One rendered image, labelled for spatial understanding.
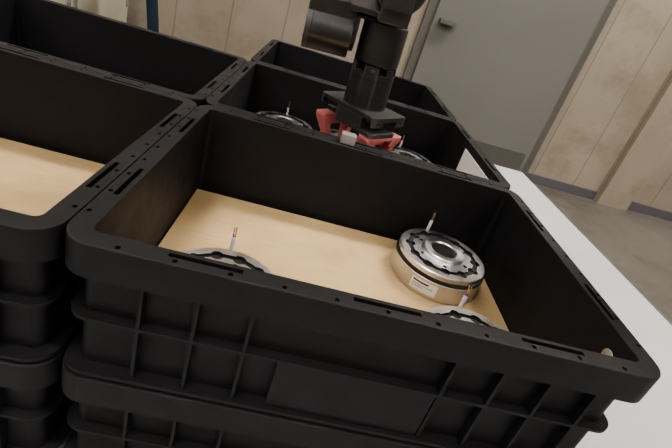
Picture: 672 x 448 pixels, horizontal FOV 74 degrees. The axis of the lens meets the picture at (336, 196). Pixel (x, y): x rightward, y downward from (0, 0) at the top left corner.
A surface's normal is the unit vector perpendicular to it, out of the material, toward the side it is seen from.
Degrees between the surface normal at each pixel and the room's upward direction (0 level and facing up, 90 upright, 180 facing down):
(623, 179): 90
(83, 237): 0
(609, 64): 90
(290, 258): 0
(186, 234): 0
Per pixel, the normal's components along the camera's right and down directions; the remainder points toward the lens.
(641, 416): 0.28, -0.86
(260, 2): 0.02, 0.45
